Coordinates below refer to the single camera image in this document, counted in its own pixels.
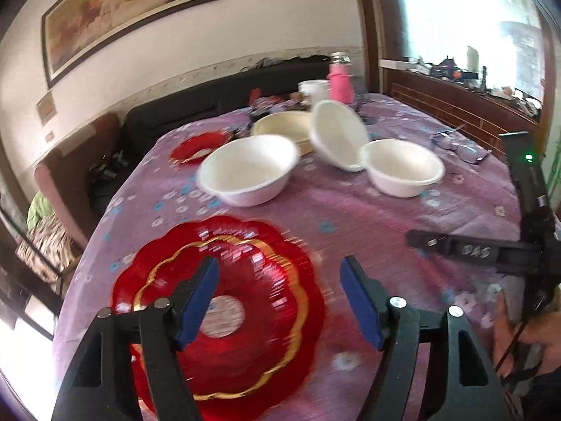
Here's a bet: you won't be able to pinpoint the green cloth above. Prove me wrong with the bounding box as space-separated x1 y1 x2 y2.
27 192 55 233

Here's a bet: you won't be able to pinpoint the white flat box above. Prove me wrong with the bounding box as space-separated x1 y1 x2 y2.
379 58 421 71

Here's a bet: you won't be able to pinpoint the red gold-rimmed plate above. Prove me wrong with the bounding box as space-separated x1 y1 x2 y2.
134 236 310 402

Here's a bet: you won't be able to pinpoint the patterned blanket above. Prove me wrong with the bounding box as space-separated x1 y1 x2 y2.
18 215 73 281

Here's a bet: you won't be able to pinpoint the pink sleeved bottle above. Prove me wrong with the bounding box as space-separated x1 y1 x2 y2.
329 52 355 103

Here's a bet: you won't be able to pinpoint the black sofa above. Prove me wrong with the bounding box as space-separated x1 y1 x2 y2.
119 56 364 165

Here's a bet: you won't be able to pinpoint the white plastic jar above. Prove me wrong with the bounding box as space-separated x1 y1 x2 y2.
298 80 331 108

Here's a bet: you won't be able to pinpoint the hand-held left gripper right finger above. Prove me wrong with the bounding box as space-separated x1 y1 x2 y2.
339 255 515 421

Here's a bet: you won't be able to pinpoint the wooden framed window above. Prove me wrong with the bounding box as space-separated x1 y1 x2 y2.
353 0 553 106

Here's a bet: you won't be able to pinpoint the large red scalloped plate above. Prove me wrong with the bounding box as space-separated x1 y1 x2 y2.
109 216 327 417

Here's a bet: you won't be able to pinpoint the black device pile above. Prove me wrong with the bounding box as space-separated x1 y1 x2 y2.
90 149 128 185

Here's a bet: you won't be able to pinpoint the framed painting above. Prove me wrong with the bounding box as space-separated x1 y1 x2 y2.
41 0 222 89

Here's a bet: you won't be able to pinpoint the purple floral tablecloth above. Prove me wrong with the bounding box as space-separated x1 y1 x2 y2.
52 92 546 421

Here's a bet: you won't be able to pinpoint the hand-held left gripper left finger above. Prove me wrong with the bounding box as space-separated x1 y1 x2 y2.
52 255 220 421

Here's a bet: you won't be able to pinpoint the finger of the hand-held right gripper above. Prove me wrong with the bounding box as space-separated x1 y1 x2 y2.
407 228 506 269

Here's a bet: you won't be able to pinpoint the wooden sideboard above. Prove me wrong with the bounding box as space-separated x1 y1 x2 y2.
379 59 544 154

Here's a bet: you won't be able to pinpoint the person's right hand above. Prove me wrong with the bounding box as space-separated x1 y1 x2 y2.
493 292 561 380

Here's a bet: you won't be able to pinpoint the eyeglasses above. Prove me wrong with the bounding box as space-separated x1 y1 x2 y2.
432 127 492 165

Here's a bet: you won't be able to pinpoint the brown armchair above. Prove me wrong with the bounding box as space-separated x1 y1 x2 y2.
34 112 128 250

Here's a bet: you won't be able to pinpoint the cream bowl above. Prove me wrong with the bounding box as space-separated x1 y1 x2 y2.
251 111 315 156

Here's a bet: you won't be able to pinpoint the white bowl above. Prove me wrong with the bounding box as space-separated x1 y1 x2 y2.
196 135 301 208
310 99 370 173
358 139 445 198

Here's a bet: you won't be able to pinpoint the wall plaque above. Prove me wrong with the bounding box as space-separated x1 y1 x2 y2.
36 91 59 126

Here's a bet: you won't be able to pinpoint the small red plate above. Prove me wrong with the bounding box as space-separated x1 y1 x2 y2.
170 131 235 165

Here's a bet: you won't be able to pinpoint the dark cloth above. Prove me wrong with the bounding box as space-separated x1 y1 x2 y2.
243 55 334 71

